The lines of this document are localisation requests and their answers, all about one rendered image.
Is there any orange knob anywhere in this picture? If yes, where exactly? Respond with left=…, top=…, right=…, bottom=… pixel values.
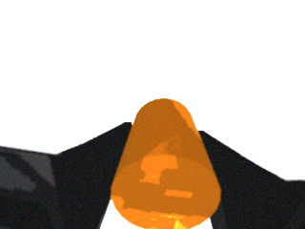
left=111, top=98, right=221, bottom=229

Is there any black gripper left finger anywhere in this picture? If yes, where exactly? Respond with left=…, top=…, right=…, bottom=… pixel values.
left=0, top=121, right=132, bottom=229

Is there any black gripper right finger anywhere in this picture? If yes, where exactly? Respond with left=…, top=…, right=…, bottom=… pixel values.
left=198, top=130, right=305, bottom=229

